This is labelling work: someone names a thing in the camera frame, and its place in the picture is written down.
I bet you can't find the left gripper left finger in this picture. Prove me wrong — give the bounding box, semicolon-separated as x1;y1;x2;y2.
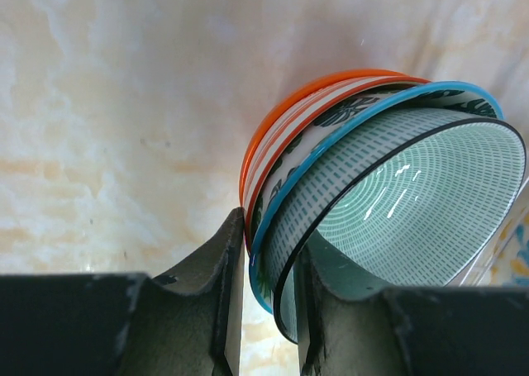
118;207;245;375

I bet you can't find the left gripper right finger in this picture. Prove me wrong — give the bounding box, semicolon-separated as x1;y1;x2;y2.
295;244;407;375

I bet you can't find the pale green ringed bowl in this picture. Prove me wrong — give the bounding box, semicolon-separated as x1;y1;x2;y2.
260;107;527;342

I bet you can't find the green leaf pattern bowl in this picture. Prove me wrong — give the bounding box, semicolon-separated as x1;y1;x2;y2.
248;81;504;312

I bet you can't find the orange bottom stacked bowl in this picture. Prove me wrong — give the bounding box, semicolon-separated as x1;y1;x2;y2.
239;69;429;250

